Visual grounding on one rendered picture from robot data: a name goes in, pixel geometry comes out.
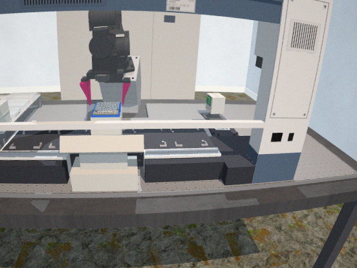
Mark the dark grey rectangular plate with label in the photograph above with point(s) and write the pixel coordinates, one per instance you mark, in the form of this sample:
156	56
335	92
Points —
223	132

